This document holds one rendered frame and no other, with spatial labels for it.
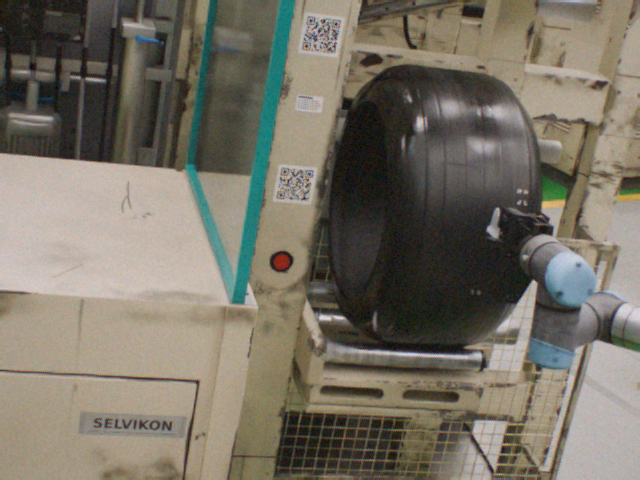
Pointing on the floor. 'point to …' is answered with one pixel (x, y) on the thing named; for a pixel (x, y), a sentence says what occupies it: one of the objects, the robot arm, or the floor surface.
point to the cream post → (289, 236)
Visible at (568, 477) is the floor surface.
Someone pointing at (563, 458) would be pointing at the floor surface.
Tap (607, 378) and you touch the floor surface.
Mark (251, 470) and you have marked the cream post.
